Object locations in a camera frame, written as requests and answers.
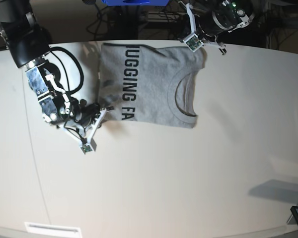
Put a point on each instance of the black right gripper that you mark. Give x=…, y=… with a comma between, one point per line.
x=89, y=115

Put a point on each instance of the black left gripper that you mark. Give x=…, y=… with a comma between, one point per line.
x=209, y=39

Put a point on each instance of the grey T-shirt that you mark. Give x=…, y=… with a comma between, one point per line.
x=145, y=84

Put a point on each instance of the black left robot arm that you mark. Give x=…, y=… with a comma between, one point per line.
x=223, y=16

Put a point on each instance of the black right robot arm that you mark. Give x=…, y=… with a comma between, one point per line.
x=28, y=46

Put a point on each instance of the white power strip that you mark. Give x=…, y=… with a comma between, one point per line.
x=166, y=17

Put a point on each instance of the blue plastic base block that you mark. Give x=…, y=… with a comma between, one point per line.
x=136, y=2

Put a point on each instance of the white label strip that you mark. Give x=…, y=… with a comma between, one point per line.
x=38, y=228

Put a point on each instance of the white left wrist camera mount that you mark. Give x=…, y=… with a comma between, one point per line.
x=191, y=39

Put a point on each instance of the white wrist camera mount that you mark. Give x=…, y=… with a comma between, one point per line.
x=89, y=131
x=191, y=39

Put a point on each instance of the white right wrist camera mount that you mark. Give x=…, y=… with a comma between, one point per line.
x=89, y=131

